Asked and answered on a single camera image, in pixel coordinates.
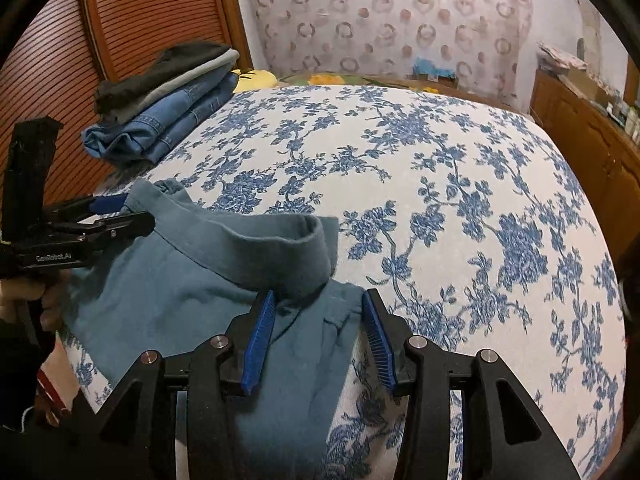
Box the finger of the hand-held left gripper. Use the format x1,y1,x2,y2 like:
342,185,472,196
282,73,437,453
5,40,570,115
42,194,131,226
52,211,156,256

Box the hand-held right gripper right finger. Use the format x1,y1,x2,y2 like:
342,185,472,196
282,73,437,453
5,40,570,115
361,289,581,480

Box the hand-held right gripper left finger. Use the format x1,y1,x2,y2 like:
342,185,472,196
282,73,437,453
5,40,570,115
90,289,277,480

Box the person's left forearm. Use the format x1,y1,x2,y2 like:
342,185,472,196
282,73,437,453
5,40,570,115
0,317,66,431

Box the person's left hand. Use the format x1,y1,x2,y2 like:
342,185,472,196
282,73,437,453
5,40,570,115
0,270,66,333

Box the folded blue denim jeans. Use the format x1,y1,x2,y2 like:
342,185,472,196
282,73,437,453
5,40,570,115
82,69,238,165

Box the wooden louvered wardrobe door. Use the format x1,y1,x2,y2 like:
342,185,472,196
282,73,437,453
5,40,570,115
0,0,251,221

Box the folded black garment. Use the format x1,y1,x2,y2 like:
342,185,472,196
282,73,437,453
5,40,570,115
95,42,231,115

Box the folded grey garment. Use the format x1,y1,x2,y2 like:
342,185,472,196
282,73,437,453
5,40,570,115
102,50,240,123

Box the blue floral bed sheet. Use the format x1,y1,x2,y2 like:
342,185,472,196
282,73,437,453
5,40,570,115
60,84,628,480

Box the yellow plush pillow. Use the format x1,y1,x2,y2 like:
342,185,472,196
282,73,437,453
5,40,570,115
231,69,278,93

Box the colourful floral blanket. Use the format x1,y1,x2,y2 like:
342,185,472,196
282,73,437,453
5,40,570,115
277,72,441,92

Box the wooden sideboard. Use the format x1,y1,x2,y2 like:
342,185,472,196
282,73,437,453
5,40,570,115
529,69,640,261

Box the circle-print sheer curtain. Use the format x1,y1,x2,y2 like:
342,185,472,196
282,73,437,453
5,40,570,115
242,0,533,86

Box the cardboard box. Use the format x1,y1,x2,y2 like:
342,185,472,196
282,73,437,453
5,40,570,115
565,65,608,98

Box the stack of papers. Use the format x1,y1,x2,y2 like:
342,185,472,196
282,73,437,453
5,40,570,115
537,42,588,71

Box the beige lace curtain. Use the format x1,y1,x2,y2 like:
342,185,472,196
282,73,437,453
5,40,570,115
575,0,603,66

